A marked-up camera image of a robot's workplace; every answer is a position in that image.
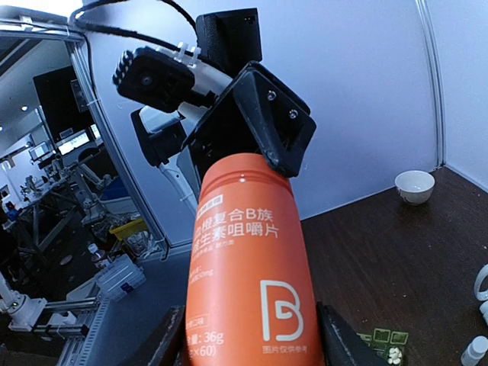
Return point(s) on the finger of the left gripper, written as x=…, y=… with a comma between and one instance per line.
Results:
x=279, y=121

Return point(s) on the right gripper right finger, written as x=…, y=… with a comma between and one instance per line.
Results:
x=342, y=346

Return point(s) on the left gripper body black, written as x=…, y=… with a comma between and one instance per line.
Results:
x=219, y=130

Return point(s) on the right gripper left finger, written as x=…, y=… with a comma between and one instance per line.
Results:
x=164, y=344

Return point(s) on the green pill organizer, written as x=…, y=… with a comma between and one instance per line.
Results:
x=388, y=344

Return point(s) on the large orange pill bottle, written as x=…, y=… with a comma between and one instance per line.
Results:
x=250, y=295

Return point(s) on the small white pill bottle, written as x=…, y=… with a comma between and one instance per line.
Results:
x=475, y=351

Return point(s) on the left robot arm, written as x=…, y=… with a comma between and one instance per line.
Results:
x=203, y=104

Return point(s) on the clear plastic parts box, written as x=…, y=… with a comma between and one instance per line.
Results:
x=119, y=278

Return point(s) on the yellow bin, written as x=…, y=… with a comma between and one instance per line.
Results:
x=125, y=231

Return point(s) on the small white tea cup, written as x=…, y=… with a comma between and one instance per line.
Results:
x=415, y=187

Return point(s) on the small white lying bottle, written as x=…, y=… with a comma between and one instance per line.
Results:
x=484, y=311

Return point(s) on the floral mug yellow inside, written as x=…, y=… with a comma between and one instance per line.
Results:
x=479, y=293

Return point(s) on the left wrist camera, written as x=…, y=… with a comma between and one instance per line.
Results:
x=154, y=79

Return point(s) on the left aluminium frame post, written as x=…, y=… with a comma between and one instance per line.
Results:
x=150, y=190

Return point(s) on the aluminium frame post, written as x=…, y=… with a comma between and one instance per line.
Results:
x=150, y=190
x=435, y=79

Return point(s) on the right aluminium frame post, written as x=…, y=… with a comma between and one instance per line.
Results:
x=435, y=79

